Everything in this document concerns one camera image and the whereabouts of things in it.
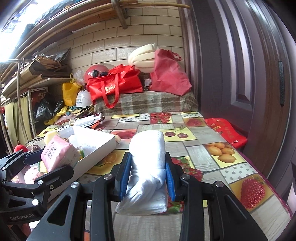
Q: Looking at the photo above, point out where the fruit pattern tablecloth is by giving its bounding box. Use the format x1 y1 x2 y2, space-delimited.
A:
77 111 292 240

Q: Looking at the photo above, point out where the white hard hat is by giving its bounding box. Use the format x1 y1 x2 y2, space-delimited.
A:
76 90 93 108

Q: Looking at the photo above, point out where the white rectangular device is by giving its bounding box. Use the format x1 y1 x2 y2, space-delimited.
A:
73 113 105 128

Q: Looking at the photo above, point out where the white cardboard box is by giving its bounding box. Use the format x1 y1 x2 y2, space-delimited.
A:
49 126 116 201

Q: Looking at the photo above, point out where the red helmet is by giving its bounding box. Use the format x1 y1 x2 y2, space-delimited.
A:
84 64 109 83

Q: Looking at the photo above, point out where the red bag beside door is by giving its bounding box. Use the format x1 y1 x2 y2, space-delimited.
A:
205 118 247 149

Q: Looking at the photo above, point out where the pale yellow sponge block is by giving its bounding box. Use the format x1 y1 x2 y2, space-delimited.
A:
44 130 58 145

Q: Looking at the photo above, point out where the yellow plastic bag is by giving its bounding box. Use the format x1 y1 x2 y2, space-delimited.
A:
62 73 82 107

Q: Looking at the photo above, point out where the metal storage shelf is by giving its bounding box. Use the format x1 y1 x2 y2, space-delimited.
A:
1 57 71 149

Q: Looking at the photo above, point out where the white towel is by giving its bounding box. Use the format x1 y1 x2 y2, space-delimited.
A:
115 130 168 216

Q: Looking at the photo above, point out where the red tote bag with handles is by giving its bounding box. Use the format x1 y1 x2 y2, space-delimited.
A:
86 64 143 108

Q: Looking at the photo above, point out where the dark red fabric bag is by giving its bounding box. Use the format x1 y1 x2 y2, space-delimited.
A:
149 49 192 96

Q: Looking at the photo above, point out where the pink tissue pack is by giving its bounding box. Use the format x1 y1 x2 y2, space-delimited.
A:
41 135 81 172

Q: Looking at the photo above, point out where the black plastic bag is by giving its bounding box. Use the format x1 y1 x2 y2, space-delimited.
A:
34 98 64 121

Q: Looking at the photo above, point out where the cream foam roll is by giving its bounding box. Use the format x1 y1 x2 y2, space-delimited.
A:
128 43 159 73

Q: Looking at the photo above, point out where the plaid covered bench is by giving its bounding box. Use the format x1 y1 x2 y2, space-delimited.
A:
94 91 198 115

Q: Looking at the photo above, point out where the red strawberry plush toy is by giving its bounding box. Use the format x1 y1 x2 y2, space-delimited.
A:
14 144 28 153

